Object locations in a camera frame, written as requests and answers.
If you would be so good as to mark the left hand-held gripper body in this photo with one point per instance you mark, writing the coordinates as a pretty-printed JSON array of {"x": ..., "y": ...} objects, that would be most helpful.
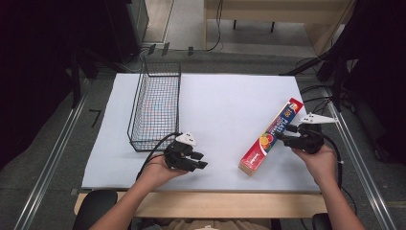
[{"x": 177, "y": 152}]

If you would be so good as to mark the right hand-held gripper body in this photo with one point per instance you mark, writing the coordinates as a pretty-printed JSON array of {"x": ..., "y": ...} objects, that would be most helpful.
[{"x": 309, "y": 140}]

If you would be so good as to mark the person's right hand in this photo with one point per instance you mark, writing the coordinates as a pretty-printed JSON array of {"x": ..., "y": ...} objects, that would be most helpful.
[{"x": 320, "y": 164}]

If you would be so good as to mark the person's left hand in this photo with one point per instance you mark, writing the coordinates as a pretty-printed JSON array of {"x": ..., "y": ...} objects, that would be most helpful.
[{"x": 157, "y": 172}]

